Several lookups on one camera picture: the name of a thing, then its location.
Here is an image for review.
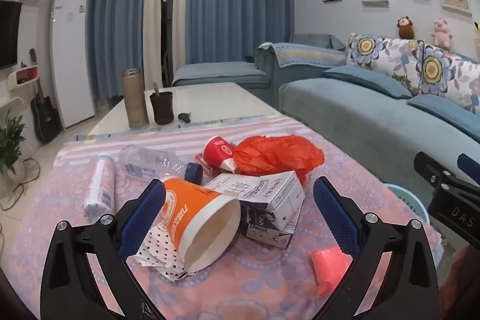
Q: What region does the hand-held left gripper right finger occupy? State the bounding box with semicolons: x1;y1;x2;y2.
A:
311;176;440;320

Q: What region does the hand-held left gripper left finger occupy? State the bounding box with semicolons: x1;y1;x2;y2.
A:
40;178;166;320

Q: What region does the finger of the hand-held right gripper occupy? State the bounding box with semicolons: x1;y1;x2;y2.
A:
414;152;457;190
457;154;480;188

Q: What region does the light blue plastic basket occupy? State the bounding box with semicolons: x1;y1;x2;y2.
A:
382;183;432;228

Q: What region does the orange paper cup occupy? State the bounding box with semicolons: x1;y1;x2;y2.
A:
159;176;241;274

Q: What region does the red paper cup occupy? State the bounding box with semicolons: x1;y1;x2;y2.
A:
202;136;238;171

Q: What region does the polka dot paper wrapper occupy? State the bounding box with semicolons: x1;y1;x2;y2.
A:
133;226;196;282

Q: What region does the pink plastic packet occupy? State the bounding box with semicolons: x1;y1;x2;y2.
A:
310;246;353;298

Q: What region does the white plastic tube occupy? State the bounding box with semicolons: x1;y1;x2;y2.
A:
83;153;116;224

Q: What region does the clear plastic bottle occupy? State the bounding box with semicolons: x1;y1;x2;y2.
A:
118;145;204;183

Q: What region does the white and blue milk carton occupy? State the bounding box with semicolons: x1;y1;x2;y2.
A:
204;170;307;250

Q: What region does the red printed snack packet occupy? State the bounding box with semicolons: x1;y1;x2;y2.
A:
194;152;226;177

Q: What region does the red plastic bag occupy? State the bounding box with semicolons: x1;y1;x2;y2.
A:
229;135;325;186

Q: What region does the floral cushion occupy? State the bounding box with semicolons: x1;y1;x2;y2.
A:
346;33;426;96
415;45;480;115

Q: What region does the blue fabric sofa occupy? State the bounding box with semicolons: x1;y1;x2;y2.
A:
172;33;480;193

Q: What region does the dark brown cup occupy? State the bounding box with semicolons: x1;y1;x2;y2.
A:
149;91;175;126

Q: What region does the pink printed tablecloth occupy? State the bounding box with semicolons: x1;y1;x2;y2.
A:
9;116;445;320

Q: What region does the tan thermos flask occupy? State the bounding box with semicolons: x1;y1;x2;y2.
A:
121;68;149;129

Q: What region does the white coffee table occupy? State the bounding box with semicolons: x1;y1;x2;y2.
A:
87;82;280;137

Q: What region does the pink pig plush toy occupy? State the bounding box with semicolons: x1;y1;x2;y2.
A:
431;18;454;50

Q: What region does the black guitar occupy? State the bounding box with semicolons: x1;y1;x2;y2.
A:
31;78;62;143

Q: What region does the brown plush toy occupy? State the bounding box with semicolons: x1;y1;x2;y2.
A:
397;16;416;40

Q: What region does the green potted plant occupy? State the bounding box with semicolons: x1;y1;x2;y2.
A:
0;109;28;186

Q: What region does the blue trimmed sofa throw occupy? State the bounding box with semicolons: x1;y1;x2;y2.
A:
270;42;347;68

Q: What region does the white refrigerator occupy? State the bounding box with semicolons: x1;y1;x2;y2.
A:
50;0;96;129

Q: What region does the cream sheer curtain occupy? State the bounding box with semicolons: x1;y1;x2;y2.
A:
142;0;168;91

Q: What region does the black television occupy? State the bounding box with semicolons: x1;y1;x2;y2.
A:
0;0;22;70

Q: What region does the floor cable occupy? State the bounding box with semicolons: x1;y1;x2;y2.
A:
0;157;43;212

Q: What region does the red and white wall shelf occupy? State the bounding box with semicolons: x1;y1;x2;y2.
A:
7;66;40;89

